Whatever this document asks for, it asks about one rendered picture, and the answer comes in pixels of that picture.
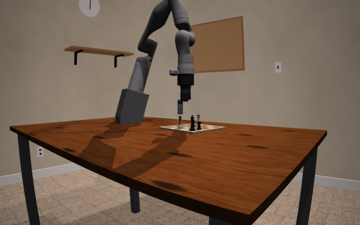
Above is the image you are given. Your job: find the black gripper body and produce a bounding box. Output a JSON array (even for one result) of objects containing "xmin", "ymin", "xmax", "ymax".
[{"xmin": 169, "ymin": 63, "xmax": 195, "ymax": 100}]

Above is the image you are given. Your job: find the chessboard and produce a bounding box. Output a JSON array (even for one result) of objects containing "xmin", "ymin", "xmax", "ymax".
[{"xmin": 159, "ymin": 123, "xmax": 226, "ymax": 134}]

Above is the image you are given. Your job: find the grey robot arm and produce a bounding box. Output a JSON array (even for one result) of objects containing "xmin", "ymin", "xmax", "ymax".
[{"xmin": 128, "ymin": 0, "xmax": 195, "ymax": 93}]

